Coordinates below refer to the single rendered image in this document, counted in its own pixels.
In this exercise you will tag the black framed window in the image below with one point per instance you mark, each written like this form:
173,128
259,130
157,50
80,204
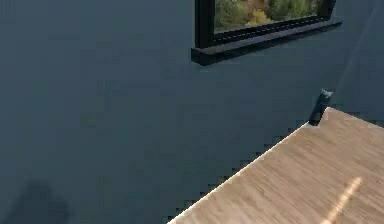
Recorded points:
205,26

